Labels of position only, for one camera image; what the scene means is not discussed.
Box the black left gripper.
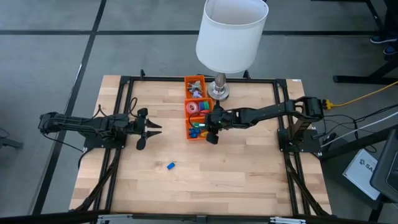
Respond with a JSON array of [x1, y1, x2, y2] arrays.
[[129, 107, 163, 151]]

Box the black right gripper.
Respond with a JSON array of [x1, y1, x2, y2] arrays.
[[200, 105, 241, 146]]

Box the orange plastic basket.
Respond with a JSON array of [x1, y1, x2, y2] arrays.
[[184, 98, 215, 119], [185, 116, 215, 141], [183, 75, 208, 100]]

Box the pink tape roll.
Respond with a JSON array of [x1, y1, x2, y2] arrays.
[[185, 101, 200, 115]]

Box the white shade table lamp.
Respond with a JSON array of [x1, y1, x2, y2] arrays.
[[195, 0, 270, 102]]

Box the black stand foot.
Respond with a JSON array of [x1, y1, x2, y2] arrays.
[[0, 133, 24, 150]]

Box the black table leg bar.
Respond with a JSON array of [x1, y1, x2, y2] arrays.
[[319, 123, 398, 161]]

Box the white printed box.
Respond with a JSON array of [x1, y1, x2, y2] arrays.
[[341, 148, 382, 201]]

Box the black monitor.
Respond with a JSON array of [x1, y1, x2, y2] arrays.
[[369, 129, 398, 203]]

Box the person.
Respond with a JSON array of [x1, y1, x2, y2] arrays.
[[369, 0, 398, 56]]

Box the black aluminium table frame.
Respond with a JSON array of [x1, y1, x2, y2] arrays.
[[70, 68, 332, 218]]

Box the black left camera cable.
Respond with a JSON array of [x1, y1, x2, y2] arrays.
[[96, 96, 137, 121]]

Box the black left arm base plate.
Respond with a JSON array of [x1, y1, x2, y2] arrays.
[[83, 133, 127, 149]]

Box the silver bracket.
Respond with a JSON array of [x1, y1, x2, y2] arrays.
[[96, 213, 134, 224], [269, 217, 307, 224]]

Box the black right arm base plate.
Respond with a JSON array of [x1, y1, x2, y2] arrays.
[[277, 129, 323, 153]]

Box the black camera rail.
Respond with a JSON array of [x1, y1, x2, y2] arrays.
[[0, 208, 398, 224]]

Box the white cable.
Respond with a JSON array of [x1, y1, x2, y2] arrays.
[[320, 111, 398, 147]]

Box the black desk frame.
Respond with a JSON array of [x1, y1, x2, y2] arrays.
[[333, 0, 398, 85]]

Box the yellow power cable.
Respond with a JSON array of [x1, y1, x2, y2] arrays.
[[322, 80, 398, 110]]

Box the black floor cables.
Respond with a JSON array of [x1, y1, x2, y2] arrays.
[[323, 104, 398, 144]]

